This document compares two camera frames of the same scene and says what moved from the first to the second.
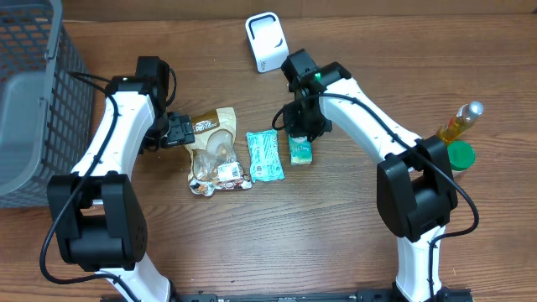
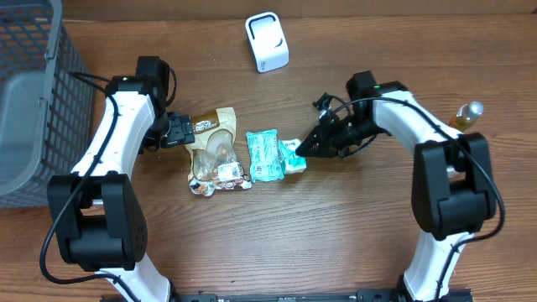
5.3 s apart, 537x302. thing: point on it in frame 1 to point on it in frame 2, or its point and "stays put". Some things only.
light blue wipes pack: (265, 155) stays put
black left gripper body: (169, 130) stays put
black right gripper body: (307, 122) to (346, 132)
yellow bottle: (464, 116) stays put
